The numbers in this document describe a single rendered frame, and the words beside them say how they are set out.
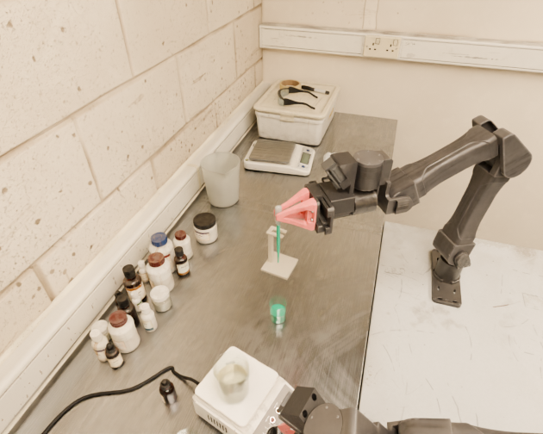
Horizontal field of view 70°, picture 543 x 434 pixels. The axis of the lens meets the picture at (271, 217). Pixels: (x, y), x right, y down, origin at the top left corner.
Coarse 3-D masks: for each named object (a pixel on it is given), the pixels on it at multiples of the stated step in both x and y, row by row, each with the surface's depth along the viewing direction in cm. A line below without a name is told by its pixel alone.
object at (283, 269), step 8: (272, 232) 101; (272, 240) 104; (272, 248) 106; (272, 256) 108; (280, 256) 111; (288, 256) 111; (264, 264) 108; (272, 264) 108; (280, 264) 108; (288, 264) 108; (272, 272) 106; (280, 272) 106; (288, 272) 106
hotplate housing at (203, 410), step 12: (276, 384) 75; (288, 384) 76; (276, 396) 73; (204, 408) 71; (264, 408) 71; (216, 420) 71; (228, 420) 69; (252, 420) 69; (228, 432) 71; (240, 432) 68; (252, 432) 68
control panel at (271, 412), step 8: (280, 392) 74; (288, 392) 74; (280, 400) 73; (272, 408) 72; (264, 416) 70; (272, 416) 71; (264, 424) 70; (272, 424) 70; (280, 424) 71; (256, 432) 68; (264, 432) 69
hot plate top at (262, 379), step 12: (228, 348) 79; (252, 360) 77; (252, 372) 75; (264, 372) 75; (276, 372) 75; (204, 384) 73; (252, 384) 73; (264, 384) 73; (204, 396) 71; (216, 396) 71; (252, 396) 71; (264, 396) 71; (216, 408) 69; (228, 408) 69; (240, 408) 69; (252, 408) 69; (240, 420) 68
